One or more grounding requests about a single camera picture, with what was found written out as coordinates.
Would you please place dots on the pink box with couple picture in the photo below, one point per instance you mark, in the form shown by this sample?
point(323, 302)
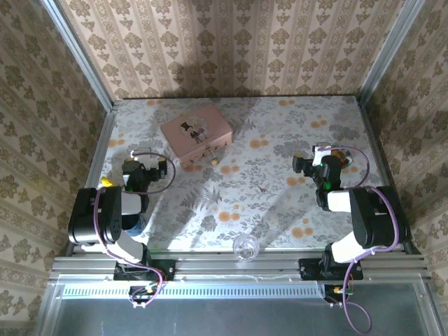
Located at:
point(206, 120)

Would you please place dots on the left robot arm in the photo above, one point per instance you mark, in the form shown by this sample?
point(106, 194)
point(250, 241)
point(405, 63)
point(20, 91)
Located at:
point(94, 217)

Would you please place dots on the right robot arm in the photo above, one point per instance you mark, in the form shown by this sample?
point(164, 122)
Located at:
point(378, 217)

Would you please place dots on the leaf pattern bowl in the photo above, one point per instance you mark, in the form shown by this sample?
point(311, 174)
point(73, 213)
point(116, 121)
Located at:
point(346, 155)

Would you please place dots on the yellow plastic object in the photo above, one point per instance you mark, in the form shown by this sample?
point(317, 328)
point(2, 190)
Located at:
point(106, 181)

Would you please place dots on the dark blue cup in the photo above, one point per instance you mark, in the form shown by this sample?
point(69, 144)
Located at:
point(136, 227)

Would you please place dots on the clear glass cup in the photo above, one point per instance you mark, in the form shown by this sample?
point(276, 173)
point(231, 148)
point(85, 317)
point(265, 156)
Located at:
point(246, 248)

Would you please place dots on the left black connector block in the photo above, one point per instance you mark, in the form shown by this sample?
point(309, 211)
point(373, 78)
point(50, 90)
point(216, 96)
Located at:
point(140, 291)

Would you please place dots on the black connector block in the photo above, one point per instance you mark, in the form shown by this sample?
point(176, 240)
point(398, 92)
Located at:
point(332, 290)
point(140, 291)

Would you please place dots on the right black connector block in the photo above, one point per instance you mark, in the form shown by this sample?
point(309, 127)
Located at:
point(332, 290)

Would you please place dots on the grey metal sheet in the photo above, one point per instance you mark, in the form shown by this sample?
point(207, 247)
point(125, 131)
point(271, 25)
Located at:
point(227, 318)

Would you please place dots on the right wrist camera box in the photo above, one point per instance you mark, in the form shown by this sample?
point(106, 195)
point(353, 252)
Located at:
point(321, 153)

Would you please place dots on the left aluminium side rail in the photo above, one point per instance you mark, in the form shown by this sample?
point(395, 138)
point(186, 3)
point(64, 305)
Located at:
point(95, 168)

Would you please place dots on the left black mount plate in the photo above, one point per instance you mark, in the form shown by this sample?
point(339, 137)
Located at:
point(164, 270)

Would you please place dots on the black mount plate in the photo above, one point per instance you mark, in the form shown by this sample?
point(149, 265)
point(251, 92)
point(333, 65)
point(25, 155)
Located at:
point(309, 269)
point(164, 270)

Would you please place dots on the right black mount plate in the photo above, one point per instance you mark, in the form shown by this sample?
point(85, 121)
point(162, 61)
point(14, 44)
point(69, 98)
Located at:
point(309, 269)

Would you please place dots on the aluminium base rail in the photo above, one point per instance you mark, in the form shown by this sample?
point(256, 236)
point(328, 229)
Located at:
point(217, 267)

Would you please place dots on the left aluminium corner post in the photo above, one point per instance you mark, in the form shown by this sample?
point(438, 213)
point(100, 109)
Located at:
point(80, 56)

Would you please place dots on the aluminium corner post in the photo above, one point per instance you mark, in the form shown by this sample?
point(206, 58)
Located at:
point(388, 49)
point(80, 56)

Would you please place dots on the right aluminium corner post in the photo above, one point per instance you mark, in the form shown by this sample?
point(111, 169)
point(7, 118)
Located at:
point(388, 49)

